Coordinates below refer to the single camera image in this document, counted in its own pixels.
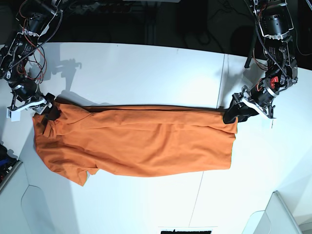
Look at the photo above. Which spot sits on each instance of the grey plastic bin right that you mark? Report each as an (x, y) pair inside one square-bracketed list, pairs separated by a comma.
[(275, 219)]

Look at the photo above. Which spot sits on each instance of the grey plastic bin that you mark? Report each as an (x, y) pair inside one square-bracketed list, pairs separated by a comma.
[(23, 207), (275, 219)]

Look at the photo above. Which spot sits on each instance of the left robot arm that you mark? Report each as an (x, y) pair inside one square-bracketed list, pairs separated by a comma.
[(273, 25)]

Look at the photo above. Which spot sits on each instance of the grey plastic bin left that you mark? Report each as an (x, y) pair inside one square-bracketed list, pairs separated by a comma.
[(23, 207)]

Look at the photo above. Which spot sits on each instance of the orange t-shirt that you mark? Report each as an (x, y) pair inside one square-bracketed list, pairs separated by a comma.
[(142, 140)]

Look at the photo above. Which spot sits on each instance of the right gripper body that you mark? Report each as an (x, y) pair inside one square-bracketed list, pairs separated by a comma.
[(27, 95)]

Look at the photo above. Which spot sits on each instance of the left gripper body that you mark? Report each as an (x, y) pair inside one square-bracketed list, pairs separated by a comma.
[(260, 98)]

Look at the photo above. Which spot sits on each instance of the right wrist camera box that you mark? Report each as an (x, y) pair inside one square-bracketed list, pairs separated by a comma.
[(14, 116)]

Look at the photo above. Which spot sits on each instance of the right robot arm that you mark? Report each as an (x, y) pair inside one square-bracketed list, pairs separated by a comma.
[(34, 17)]

